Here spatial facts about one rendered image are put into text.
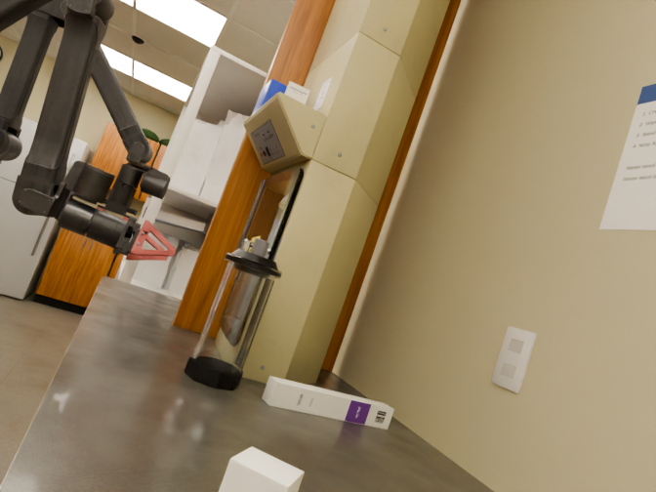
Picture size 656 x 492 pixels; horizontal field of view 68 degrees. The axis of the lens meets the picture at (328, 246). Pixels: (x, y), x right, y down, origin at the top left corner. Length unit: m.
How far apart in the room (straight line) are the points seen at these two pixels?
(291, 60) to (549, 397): 1.07
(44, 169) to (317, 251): 0.53
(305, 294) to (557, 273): 0.49
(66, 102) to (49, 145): 0.08
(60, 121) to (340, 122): 0.53
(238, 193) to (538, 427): 0.91
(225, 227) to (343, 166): 0.44
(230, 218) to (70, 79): 0.55
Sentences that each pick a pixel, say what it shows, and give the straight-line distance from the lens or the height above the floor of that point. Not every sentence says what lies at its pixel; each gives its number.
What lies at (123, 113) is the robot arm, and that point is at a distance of 1.43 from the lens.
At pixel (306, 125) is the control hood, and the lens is 1.04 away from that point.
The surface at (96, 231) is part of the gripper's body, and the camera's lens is 0.98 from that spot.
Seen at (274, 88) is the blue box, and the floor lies 1.58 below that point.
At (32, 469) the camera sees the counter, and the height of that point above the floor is 0.94.
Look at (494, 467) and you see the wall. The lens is 1.00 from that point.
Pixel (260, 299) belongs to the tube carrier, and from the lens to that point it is 0.88.
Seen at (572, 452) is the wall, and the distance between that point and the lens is 0.90.
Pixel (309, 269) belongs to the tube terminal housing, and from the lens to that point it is 1.03.
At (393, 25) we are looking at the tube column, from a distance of 1.19.
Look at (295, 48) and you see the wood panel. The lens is 1.48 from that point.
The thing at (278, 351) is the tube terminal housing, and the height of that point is 1.01.
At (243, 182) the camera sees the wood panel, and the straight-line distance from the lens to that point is 1.37.
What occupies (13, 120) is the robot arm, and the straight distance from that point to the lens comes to 1.49.
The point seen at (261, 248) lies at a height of 1.19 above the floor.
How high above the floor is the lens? 1.16
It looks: 5 degrees up
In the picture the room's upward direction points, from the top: 20 degrees clockwise
